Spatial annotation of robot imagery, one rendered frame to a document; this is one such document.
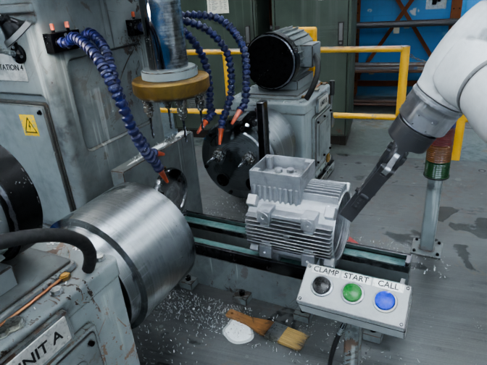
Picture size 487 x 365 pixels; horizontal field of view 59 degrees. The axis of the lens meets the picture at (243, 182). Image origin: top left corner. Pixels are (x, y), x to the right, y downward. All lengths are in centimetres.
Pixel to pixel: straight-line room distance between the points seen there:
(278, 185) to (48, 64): 56
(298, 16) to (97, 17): 309
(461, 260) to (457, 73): 72
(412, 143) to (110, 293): 55
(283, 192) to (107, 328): 45
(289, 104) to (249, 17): 286
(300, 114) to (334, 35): 269
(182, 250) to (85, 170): 37
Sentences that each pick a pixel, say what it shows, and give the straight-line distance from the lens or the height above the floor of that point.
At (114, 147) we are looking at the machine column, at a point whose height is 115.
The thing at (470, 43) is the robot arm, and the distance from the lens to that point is 72.
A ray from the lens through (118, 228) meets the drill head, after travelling 80.
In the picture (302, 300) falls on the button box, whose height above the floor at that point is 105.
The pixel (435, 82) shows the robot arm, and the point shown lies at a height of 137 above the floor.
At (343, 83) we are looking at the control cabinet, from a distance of 412.
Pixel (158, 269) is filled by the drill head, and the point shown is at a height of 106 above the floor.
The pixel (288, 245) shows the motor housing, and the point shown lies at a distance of 95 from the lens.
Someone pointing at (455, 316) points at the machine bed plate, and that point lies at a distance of 114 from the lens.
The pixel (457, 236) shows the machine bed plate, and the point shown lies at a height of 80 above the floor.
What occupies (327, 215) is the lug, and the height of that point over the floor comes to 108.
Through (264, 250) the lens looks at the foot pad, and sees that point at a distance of 99.
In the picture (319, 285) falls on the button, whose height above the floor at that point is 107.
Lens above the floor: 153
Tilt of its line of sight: 25 degrees down
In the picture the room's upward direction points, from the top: 5 degrees counter-clockwise
